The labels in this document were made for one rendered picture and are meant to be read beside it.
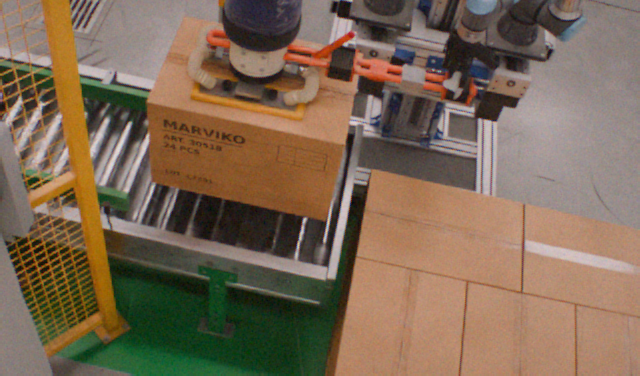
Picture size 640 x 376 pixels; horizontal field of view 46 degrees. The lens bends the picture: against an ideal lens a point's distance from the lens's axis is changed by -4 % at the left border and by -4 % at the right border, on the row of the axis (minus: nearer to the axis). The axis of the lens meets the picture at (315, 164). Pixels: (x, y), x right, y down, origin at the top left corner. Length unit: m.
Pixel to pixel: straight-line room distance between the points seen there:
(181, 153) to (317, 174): 0.43
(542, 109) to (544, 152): 0.30
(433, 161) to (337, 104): 1.17
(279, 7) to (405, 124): 1.37
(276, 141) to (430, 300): 0.79
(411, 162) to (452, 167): 0.19
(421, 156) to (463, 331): 1.06
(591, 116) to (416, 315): 2.02
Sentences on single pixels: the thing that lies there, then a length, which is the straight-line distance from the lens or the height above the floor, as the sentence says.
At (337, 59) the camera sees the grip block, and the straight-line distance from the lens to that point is 2.29.
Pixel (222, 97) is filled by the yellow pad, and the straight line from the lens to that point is 2.32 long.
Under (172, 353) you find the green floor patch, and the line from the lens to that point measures 3.07.
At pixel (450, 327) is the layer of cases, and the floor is 0.54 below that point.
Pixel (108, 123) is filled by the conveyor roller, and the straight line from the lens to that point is 3.00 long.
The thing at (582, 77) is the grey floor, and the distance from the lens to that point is 4.51.
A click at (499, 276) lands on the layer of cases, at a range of 2.80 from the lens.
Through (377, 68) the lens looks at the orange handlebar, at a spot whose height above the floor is 1.23.
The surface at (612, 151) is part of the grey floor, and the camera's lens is 4.20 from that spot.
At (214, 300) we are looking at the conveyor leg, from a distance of 2.87.
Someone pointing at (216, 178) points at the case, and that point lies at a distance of 2.52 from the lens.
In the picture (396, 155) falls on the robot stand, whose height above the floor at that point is 0.21.
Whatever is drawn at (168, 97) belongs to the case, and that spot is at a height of 1.08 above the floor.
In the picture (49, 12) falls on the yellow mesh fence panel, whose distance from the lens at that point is 1.82.
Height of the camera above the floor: 2.80
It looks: 51 degrees down
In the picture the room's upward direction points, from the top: 12 degrees clockwise
